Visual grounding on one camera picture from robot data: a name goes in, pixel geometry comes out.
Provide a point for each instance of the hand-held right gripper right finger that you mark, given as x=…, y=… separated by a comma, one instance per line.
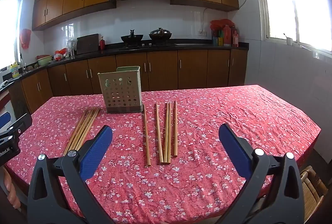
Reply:
x=234, y=152

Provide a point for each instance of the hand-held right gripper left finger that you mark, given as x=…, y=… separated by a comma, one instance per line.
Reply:
x=95, y=152

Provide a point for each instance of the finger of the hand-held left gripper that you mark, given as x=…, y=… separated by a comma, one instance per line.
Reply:
x=22, y=124
x=4, y=120

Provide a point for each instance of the single wooden chopstick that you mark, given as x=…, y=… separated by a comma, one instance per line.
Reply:
x=169, y=135
x=146, y=135
x=175, y=130
x=158, y=133
x=166, y=135

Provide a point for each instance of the perforated green chopstick holder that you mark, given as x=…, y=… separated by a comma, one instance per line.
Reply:
x=120, y=94

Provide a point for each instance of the person's left hand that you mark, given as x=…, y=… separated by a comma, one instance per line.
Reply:
x=11, y=195

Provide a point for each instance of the red floral tablecloth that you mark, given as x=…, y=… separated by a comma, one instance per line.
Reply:
x=212, y=130

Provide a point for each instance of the yellow detergent bottle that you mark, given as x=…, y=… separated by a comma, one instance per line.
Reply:
x=15, y=70

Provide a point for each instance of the metal faucet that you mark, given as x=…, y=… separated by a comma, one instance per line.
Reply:
x=21, y=63

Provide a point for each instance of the green basin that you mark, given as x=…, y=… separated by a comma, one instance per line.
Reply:
x=44, y=60

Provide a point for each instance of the red and white bag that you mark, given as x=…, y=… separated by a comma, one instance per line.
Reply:
x=60, y=55

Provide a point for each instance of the wooden stool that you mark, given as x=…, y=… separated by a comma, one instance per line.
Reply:
x=311, y=187

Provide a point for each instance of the red hanging plastic bag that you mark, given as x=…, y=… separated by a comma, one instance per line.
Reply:
x=25, y=38

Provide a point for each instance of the small side window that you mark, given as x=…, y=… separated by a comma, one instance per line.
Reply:
x=9, y=31

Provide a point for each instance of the clear plastic bag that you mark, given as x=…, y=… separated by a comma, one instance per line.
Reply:
x=71, y=46

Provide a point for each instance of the wooden lower kitchen cabinets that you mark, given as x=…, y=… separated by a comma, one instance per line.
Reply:
x=192, y=68

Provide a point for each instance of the dark wooden cutting board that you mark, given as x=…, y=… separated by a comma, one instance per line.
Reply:
x=87, y=44

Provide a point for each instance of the small red bottle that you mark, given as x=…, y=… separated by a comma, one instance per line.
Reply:
x=102, y=44

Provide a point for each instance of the black kitchen countertop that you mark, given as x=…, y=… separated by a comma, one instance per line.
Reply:
x=207, y=46

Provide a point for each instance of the dark red bottle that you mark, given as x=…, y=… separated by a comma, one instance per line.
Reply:
x=235, y=37

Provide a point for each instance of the colourful box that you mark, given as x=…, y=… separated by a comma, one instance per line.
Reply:
x=217, y=38

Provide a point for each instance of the orange-red plastic bottle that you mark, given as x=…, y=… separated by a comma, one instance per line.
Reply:
x=227, y=36

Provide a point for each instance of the black gas stove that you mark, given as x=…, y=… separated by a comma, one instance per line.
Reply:
x=147, y=45

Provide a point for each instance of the white cup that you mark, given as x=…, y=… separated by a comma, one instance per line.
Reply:
x=289, y=41

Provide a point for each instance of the red bag on counter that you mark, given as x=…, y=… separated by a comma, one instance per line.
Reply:
x=220, y=24

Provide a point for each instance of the black wok with lid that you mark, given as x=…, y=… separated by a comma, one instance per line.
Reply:
x=160, y=35

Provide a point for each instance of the large bright window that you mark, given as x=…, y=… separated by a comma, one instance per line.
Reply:
x=295, y=0

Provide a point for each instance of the white wall socket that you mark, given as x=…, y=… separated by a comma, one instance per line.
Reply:
x=202, y=32

